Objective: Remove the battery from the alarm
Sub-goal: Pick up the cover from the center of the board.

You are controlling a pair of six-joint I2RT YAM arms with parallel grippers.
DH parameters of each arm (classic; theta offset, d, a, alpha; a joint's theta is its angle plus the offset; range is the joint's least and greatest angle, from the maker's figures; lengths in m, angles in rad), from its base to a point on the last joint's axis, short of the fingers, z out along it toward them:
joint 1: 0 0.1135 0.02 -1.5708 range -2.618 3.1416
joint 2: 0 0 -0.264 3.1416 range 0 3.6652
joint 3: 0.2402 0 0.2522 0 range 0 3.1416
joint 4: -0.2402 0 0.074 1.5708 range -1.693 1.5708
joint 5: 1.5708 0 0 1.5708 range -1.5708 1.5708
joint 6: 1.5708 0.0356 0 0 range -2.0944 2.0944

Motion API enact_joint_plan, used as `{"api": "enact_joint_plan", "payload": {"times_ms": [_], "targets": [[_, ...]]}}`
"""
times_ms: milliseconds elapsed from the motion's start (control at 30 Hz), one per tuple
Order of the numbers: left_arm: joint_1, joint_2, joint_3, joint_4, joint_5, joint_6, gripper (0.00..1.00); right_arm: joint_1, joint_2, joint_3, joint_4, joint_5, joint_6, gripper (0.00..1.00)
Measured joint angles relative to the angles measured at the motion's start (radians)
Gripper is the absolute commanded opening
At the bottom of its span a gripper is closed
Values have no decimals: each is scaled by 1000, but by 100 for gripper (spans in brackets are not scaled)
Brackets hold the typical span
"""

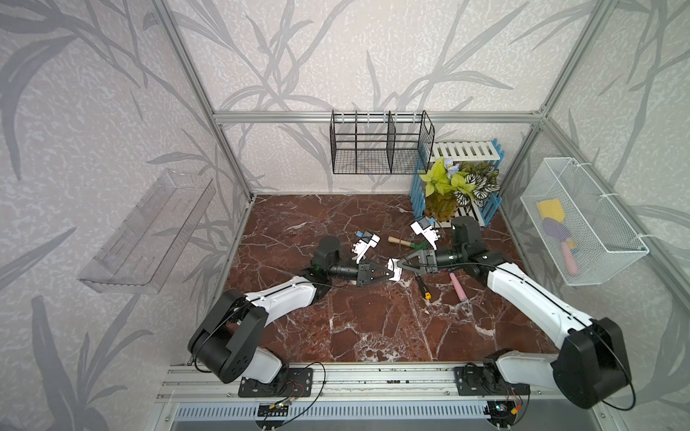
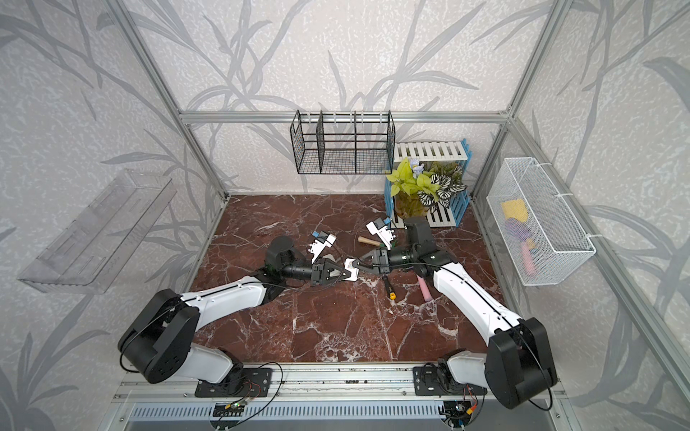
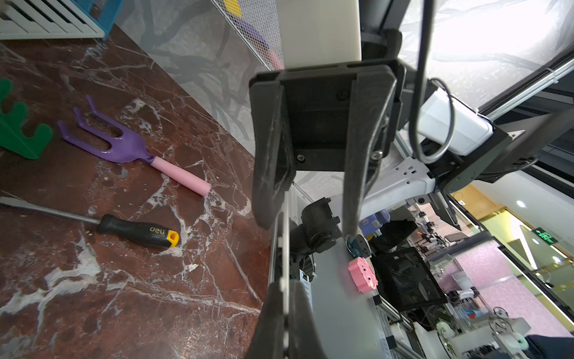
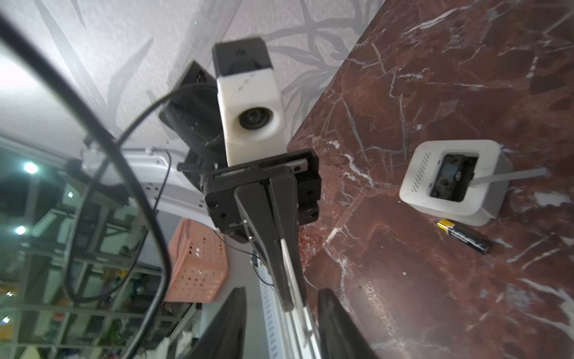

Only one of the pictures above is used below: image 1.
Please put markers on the black handled screwdriver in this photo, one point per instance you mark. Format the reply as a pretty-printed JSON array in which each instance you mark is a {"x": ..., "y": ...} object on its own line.
[{"x": 424, "y": 291}]

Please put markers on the green rake wooden handle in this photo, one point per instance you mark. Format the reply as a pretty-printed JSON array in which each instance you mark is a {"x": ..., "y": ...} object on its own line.
[{"x": 408, "y": 244}]

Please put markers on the black wire organizer basket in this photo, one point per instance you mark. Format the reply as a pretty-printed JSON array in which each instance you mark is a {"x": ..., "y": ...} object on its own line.
[{"x": 385, "y": 143}]

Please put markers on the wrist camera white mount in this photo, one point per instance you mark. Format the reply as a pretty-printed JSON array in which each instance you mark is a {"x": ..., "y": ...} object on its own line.
[
  {"x": 425, "y": 227},
  {"x": 366, "y": 240}
]

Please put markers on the potted plant glass jar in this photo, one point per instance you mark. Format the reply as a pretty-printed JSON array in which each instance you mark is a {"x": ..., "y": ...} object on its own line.
[{"x": 449, "y": 187}]

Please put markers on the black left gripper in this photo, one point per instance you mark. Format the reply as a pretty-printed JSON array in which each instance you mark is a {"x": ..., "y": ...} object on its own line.
[{"x": 361, "y": 274}]

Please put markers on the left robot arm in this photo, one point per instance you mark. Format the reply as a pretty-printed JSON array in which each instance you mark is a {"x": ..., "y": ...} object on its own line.
[{"x": 227, "y": 343}]

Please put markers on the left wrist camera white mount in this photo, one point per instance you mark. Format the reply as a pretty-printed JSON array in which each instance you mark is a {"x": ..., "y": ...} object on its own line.
[{"x": 366, "y": 240}]

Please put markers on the blue white slatted crate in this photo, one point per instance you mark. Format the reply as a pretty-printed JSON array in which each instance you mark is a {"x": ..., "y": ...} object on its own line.
[{"x": 461, "y": 151}]

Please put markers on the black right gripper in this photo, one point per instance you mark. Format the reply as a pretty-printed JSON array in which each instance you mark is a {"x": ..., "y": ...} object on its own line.
[{"x": 413, "y": 268}]

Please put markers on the aluminium front rail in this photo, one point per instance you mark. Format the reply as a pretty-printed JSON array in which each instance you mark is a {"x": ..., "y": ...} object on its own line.
[{"x": 337, "y": 382}]

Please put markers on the clear acrylic wall shelf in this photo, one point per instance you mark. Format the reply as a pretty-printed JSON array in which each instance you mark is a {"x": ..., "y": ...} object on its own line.
[{"x": 141, "y": 254}]

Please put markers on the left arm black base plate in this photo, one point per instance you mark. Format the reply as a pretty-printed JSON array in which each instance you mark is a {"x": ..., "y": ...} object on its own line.
[{"x": 290, "y": 382}]

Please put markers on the yellow trowel in basket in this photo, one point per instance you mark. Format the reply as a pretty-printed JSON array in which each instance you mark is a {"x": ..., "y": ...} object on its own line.
[{"x": 551, "y": 208}]

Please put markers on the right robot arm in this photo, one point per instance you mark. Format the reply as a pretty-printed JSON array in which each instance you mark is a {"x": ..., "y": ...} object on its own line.
[{"x": 591, "y": 363}]

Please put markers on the purple pink trowel in basket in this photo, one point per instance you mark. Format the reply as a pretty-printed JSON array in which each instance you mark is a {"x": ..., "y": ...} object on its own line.
[{"x": 558, "y": 231}]

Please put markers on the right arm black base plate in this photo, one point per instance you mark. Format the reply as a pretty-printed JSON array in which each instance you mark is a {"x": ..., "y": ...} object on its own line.
[{"x": 485, "y": 380}]

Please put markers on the white wire mesh basket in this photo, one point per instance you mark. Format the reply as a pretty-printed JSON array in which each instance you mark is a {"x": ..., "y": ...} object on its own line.
[{"x": 602, "y": 241}]

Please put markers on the white battery cover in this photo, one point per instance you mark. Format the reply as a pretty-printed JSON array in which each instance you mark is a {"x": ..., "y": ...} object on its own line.
[{"x": 396, "y": 271}]

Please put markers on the purple fork pink handle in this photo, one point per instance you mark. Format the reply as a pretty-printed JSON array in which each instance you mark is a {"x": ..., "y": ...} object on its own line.
[{"x": 460, "y": 292}]

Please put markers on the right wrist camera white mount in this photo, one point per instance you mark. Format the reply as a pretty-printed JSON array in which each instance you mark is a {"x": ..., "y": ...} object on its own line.
[{"x": 425, "y": 227}]

